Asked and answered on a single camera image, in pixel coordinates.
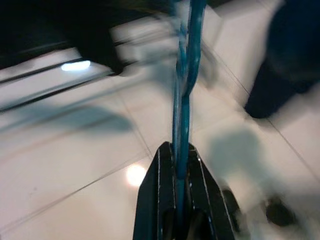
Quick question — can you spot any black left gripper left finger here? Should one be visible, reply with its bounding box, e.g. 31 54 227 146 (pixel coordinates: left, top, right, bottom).
132 141 177 240

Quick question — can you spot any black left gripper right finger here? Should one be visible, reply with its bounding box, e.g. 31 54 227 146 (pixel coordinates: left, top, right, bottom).
185 143 242 240

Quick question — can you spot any blue plastic hanger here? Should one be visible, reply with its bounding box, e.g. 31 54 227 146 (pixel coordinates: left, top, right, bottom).
171 0 210 240

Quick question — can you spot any black metal clothes rack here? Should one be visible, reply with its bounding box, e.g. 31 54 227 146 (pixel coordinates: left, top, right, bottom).
0 67 176 113

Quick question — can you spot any black printed t-shirt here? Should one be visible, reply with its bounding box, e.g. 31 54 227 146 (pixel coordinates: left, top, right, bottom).
74 24 127 75

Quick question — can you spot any navy printed t-shirt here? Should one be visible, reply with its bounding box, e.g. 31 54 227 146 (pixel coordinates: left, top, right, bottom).
243 0 320 120

